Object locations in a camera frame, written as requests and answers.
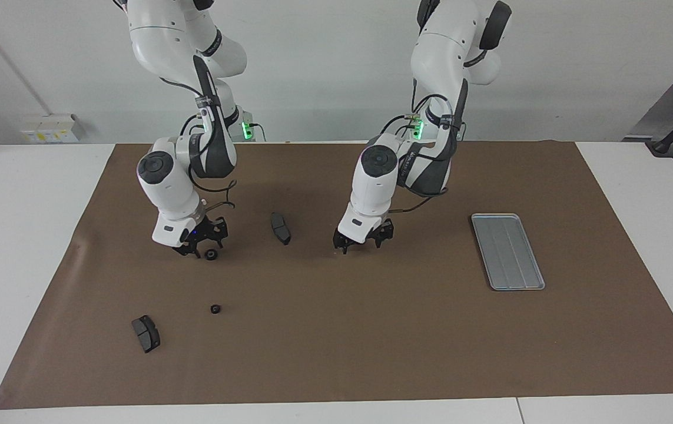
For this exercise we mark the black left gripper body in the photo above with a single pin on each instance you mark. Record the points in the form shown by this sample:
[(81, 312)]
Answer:
[(368, 234)]

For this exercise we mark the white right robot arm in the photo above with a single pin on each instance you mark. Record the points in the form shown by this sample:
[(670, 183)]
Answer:
[(165, 188)]

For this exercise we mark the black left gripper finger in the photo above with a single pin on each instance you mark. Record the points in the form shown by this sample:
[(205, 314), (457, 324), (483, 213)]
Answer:
[(343, 246), (381, 240)]

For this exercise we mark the silver metal tray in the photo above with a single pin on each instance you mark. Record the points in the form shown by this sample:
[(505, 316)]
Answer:
[(508, 252)]

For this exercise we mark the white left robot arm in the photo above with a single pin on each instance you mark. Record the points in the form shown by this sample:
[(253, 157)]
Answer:
[(374, 188)]

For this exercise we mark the white wall socket strip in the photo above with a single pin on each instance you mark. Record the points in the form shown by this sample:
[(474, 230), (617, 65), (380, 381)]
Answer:
[(50, 129)]

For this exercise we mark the short dark grey brake pad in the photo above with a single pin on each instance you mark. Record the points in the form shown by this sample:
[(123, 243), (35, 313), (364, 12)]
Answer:
[(146, 334)]

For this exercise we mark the brown paper table mat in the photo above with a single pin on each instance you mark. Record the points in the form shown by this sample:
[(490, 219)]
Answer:
[(348, 330)]

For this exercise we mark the long dark grey brake pad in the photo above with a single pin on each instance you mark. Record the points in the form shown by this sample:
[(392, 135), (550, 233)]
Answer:
[(281, 229)]

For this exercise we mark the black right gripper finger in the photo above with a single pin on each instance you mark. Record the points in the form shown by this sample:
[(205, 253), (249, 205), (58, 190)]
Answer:
[(195, 252), (220, 241)]

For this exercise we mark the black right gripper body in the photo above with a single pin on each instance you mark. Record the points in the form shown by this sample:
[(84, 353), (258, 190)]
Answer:
[(209, 229)]

